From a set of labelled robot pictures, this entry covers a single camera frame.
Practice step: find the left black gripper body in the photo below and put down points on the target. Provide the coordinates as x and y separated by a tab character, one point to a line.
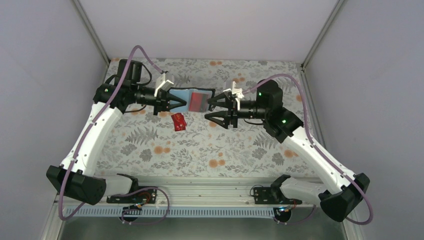
158	101

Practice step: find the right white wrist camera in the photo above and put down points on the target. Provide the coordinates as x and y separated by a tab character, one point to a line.
231	87

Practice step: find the dark red card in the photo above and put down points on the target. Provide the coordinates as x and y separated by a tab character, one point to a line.
179	125

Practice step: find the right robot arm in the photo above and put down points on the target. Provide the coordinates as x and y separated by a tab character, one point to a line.
340	189

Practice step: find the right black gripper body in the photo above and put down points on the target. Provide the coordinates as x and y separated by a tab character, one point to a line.
232	108

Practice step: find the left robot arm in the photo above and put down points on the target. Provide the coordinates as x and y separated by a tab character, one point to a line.
75	176

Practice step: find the aluminium rail frame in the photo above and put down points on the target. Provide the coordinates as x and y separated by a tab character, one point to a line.
207	191

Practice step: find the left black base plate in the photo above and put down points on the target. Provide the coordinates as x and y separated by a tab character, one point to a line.
143	195

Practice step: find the black leather card holder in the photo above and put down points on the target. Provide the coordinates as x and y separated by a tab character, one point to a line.
185	94

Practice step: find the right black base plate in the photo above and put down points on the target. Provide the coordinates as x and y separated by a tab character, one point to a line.
265	196

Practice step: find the floral patterned table mat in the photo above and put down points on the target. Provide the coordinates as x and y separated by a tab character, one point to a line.
144	144

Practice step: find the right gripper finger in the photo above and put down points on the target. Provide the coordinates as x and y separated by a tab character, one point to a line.
221	100
221	118

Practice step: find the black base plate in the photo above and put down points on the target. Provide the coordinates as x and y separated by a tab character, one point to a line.
143	195
265	196

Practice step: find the red VIP card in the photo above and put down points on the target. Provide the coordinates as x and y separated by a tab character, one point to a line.
177	117

